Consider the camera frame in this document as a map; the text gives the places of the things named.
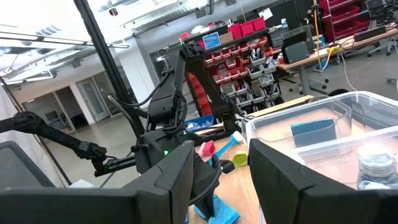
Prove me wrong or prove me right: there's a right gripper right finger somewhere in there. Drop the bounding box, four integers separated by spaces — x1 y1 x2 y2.
248 139 398 224

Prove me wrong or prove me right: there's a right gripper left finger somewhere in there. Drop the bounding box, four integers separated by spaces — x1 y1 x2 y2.
0 140 195 224

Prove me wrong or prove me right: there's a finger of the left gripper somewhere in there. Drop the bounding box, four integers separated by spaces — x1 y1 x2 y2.
190 155 220 218

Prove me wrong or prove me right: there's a blue sponge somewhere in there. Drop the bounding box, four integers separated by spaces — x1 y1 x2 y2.
186 194 241 224
290 117 338 149

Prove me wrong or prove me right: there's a green dish brush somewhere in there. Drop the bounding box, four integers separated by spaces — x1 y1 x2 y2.
232 151 249 167

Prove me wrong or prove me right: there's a blue dish brush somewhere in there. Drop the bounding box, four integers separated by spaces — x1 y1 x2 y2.
207 130 245 166

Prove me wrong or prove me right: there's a blue dish soap bottle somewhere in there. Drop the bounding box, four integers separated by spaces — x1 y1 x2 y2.
356 143 398 190

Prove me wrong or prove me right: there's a blue crate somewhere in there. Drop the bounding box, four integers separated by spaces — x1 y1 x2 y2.
185 114 216 133

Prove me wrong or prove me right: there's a glass door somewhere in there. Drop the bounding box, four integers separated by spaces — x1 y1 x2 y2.
76 77 110 123

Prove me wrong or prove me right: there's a clear plastic deep bin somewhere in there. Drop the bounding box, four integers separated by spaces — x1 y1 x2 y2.
244 91 398 190

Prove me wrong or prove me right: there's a parts shelf rack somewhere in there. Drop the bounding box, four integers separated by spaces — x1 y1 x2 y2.
182 18 285 116

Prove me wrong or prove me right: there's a cardboard box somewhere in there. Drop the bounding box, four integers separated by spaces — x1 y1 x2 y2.
219 31 234 45

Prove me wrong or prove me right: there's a red storage bin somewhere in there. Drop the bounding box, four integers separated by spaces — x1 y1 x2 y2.
239 20 256 37
251 17 267 32
228 23 244 40

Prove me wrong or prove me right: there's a wooden workbench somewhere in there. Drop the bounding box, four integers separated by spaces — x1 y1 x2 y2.
276 27 398 96

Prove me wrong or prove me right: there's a black equipment case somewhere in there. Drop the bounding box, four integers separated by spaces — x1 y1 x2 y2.
281 30 311 65

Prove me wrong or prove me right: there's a white paper note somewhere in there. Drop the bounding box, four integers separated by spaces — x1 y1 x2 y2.
257 7 274 21

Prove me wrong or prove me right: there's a black power strip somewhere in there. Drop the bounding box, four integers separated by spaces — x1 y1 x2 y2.
353 26 387 43

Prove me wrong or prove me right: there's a black aluminium table frame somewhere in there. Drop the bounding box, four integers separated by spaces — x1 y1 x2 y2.
0 0 240 187

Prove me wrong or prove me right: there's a yellow cable with plug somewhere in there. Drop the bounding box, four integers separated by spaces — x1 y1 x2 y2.
312 0 340 72

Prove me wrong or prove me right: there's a red bin wire shelf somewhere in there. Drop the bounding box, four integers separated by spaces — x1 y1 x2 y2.
319 0 371 42

